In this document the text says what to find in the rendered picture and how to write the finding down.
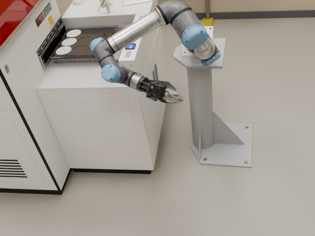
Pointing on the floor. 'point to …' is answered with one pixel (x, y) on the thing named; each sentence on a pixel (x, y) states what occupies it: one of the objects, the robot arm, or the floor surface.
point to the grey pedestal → (213, 117)
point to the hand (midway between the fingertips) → (181, 99)
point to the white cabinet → (110, 121)
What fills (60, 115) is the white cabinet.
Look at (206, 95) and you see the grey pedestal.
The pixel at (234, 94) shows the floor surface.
